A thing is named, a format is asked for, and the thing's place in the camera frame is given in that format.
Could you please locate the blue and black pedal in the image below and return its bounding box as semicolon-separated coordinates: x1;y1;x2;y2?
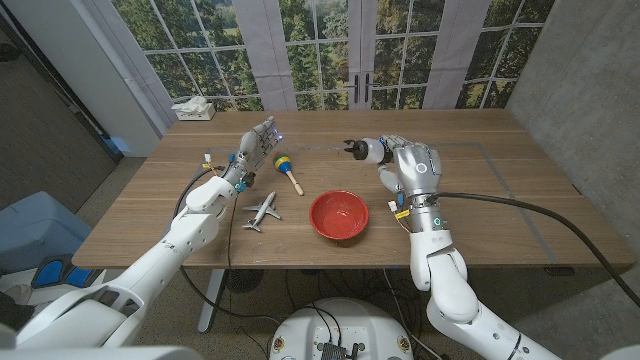
30;253;96;290

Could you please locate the round black fan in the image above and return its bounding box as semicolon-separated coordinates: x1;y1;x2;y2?
223;268;265;294

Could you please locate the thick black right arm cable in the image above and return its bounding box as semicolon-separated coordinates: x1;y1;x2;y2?
427;192;640;309

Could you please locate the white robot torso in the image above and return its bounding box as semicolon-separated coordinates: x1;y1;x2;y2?
268;298;414;360

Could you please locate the white tissue box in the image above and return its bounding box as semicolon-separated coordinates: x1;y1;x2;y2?
170;96;217;122

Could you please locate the printed window backdrop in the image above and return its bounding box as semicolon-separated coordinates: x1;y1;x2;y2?
82;0;556;112

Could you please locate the red bowl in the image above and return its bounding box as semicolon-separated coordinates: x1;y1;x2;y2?
308;189;370;241

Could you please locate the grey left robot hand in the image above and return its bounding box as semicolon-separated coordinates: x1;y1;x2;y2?
222;115;284;194

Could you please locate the blue storage bin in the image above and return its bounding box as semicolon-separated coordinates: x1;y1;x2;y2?
0;191;94;274

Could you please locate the colourful striped wooden maraca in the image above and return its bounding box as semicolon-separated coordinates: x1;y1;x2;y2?
272;152;305;197

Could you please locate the white toy airplane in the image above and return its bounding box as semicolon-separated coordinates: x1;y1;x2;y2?
241;191;282;233

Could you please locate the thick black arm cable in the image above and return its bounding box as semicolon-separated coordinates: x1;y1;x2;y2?
427;192;640;309
172;166;284;324

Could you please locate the white table leg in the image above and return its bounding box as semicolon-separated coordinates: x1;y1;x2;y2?
197;268;226;334

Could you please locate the white sneaker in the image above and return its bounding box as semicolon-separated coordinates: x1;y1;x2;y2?
0;283;31;304

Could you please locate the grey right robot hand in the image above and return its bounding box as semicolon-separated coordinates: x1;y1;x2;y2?
377;134;444;201

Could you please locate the white oil cruet black pump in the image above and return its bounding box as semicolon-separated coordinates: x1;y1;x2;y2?
343;137;389;165

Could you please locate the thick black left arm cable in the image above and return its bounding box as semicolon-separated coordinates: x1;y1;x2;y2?
172;166;284;324

